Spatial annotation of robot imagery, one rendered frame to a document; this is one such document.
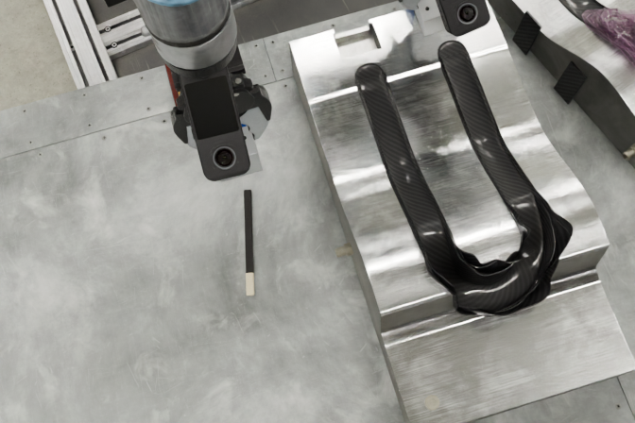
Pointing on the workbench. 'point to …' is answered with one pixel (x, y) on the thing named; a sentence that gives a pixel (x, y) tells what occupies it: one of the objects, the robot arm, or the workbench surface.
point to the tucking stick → (248, 243)
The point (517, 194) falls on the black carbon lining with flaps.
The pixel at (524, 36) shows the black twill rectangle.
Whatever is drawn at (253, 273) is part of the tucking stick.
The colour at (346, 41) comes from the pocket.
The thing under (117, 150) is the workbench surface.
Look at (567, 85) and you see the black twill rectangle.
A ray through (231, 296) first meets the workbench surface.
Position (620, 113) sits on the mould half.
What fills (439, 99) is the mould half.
